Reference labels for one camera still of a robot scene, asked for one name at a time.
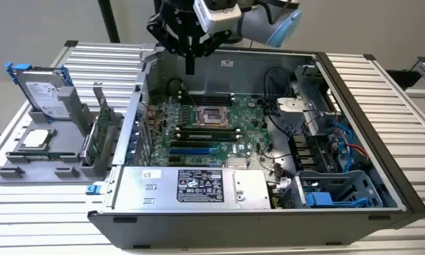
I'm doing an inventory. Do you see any blue expansion slot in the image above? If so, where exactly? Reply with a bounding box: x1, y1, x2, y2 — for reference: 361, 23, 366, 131
169, 147, 213, 157

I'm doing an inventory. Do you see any black stand pole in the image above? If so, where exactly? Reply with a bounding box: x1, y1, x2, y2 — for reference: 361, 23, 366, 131
97, 0, 121, 43

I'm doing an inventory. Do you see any open black PC case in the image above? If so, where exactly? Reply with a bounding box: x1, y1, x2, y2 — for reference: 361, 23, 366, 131
86, 42, 425, 250

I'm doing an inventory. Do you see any blue plastic disk carrier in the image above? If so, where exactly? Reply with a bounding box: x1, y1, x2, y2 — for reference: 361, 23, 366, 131
303, 191, 373, 208

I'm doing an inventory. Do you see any black expansion slot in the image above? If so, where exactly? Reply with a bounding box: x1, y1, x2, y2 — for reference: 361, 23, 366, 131
169, 140, 219, 149

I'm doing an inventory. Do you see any silver CPU chip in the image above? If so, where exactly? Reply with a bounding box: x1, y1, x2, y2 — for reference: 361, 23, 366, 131
19, 129, 54, 148

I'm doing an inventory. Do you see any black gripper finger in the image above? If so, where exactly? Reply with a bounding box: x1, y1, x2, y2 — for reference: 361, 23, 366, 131
189, 29, 233, 75
146, 16, 191, 75

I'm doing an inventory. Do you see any graphics card black fan shroud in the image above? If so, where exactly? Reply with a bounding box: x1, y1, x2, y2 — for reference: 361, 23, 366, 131
79, 82, 118, 167

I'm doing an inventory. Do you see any silver metal drive bay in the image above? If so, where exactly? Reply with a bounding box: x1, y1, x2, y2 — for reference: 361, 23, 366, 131
274, 64, 342, 137

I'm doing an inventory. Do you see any black looped wire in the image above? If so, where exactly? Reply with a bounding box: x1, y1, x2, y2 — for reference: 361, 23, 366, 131
262, 66, 291, 99

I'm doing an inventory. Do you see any small silver heat sink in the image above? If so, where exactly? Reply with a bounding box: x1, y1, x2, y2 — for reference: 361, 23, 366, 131
226, 157, 250, 168

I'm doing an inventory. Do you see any green motherboard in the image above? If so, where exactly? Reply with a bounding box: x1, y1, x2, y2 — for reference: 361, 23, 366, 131
142, 91, 275, 172

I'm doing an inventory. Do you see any black table bracket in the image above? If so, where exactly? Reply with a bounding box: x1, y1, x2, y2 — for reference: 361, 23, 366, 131
385, 69, 422, 88

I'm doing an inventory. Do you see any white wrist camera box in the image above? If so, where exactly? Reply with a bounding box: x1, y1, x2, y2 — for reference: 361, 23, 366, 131
193, 0, 242, 34

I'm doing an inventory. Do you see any silver power supply unit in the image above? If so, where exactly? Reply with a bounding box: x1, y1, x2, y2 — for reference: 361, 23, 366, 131
114, 166, 271, 210

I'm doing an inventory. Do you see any blue data wire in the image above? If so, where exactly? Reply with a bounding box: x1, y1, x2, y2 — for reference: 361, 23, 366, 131
329, 119, 355, 173

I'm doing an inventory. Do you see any grey metal disk cage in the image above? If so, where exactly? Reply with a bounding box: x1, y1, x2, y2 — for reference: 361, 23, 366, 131
278, 169, 383, 209

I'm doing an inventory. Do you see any red power wire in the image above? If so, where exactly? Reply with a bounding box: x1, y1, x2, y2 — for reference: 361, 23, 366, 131
345, 142, 371, 162

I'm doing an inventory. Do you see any grey plastic parts rack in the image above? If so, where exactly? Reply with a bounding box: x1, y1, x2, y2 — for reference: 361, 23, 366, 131
0, 86, 125, 184

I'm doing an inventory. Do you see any CPU socket metal frame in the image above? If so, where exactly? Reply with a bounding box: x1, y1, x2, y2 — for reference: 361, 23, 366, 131
194, 106, 229, 126

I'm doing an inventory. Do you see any hard disk blue carrier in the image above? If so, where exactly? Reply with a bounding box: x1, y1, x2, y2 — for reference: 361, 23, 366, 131
5, 62, 79, 124

